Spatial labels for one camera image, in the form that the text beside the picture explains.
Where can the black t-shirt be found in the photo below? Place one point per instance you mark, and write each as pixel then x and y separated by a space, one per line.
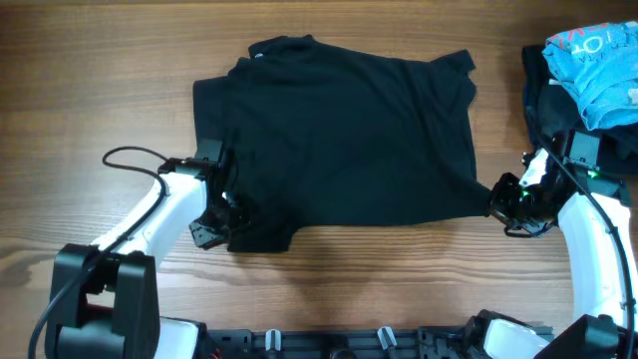
pixel 323 135

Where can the dark navy folded clothes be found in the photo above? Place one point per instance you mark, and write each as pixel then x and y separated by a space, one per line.
pixel 551 110

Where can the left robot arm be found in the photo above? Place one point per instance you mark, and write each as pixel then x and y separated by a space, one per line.
pixel 104 300

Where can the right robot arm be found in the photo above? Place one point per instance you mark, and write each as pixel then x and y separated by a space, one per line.
pixel 564 187

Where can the light blue printed shirt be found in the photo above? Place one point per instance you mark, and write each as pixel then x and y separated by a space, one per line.
pixel 597 67

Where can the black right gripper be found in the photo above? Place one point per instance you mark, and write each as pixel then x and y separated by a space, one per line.
pixel 499 205

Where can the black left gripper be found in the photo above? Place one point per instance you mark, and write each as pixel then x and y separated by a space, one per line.
pixel 241 218

